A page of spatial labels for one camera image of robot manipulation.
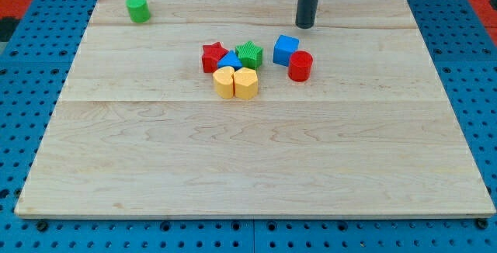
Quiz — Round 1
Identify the green star block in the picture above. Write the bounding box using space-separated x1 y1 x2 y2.
235 41 263 70

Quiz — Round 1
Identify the red star block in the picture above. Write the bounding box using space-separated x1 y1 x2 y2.
201 42 228 73

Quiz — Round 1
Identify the yellow pentagon block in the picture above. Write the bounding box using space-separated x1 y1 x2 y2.
234 68 259 99

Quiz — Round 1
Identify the light wooden board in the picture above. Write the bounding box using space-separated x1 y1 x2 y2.
15 0 495 220

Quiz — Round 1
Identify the yellow heart block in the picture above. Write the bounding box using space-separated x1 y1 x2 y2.
213 66 235 99

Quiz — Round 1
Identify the blue triangle block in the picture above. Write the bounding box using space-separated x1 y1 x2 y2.
217 50 243 71

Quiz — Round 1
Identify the red cylinder block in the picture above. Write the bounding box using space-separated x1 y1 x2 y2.
288 50 314 82

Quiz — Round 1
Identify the blue cube block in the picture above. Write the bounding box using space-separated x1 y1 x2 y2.
273 35 300 67

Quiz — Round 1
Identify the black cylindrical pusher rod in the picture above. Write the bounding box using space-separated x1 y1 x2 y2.
294 0 324 29

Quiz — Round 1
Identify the green cylinder block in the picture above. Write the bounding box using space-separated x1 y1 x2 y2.
126 0 151 23

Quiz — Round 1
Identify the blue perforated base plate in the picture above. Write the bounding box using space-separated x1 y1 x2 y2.
1 0 496 252

